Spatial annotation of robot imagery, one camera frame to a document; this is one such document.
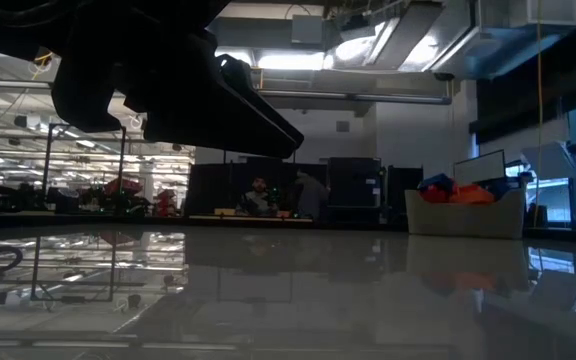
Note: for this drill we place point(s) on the dark partition panel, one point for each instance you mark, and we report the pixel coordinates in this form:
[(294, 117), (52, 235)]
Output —
[(218, 185)]

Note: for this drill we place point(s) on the red equipment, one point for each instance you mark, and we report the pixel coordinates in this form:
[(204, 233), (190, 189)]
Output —
[(123, 186)]

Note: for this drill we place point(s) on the large red block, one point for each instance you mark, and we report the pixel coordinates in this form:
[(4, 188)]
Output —
[(435, 195)]

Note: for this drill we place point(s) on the grey monitor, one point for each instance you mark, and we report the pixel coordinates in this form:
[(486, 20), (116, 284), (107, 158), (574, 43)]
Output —
[(480, 167)]

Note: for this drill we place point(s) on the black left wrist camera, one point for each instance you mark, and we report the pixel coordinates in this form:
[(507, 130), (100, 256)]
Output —
[(83, 95)]

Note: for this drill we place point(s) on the long ceiling pipe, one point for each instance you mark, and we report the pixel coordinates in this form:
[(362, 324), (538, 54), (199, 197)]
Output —
[(358, 96)]

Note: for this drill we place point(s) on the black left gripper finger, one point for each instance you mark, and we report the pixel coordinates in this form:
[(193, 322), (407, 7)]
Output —
[(248, 85), (218, 125)]

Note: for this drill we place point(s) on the person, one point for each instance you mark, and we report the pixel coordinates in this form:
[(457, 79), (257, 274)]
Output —
[(313, 192), (258, 197)]

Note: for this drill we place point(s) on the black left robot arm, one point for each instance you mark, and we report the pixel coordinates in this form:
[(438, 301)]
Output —
[(43, 20)]

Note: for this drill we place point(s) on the black frame rig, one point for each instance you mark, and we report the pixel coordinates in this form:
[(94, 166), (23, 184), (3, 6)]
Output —
[(83, 127)]

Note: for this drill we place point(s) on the dark cabinet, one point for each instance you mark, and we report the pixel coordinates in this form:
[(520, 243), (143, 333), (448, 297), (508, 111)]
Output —
[(405, 190)]

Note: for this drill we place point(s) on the black cabinet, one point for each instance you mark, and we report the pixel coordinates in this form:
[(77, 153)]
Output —
[(355, 187)]

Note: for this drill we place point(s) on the grey ceiling unit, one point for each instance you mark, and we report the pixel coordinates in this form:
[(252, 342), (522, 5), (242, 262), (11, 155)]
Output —
[(308, 30)]

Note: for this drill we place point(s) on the clear plastic bin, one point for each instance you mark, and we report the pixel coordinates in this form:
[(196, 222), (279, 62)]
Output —
[(468, 220)]

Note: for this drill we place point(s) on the ceiling light panel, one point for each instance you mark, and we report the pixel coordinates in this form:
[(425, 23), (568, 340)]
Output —
[(290, 61), (235, 54)]

